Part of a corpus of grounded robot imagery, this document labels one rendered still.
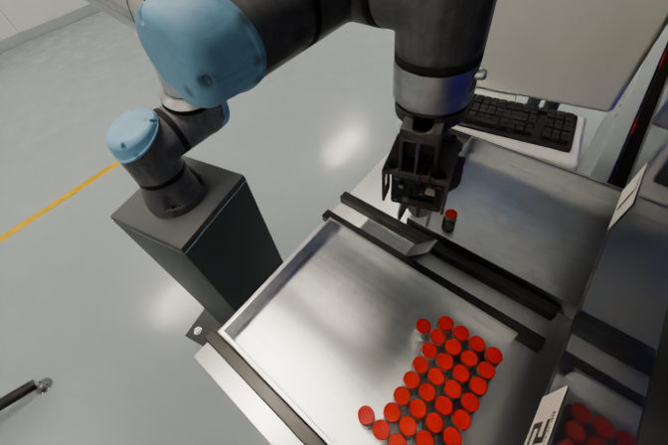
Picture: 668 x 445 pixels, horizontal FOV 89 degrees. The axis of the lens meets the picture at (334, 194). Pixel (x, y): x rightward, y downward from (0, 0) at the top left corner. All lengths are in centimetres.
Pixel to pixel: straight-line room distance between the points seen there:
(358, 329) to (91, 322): 155
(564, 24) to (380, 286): 76
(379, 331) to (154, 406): 122
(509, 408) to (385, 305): 20
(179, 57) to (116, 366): 163
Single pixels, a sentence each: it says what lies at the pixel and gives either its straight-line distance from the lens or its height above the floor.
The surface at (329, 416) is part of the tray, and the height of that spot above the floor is 88.
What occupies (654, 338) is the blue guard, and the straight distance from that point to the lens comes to 31.
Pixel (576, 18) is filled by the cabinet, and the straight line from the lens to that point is 103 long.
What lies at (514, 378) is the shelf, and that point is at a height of 88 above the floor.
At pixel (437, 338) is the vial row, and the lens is 52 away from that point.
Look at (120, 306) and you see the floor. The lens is 192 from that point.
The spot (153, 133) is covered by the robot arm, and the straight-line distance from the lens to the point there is 80.
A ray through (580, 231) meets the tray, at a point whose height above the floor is 88.
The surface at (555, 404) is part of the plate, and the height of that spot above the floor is 104.
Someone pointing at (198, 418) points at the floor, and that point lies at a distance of 157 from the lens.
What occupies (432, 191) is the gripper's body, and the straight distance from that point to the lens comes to 37.
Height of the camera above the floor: 142
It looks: 50 degrees down
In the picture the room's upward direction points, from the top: 9 degrees counter-clockwise
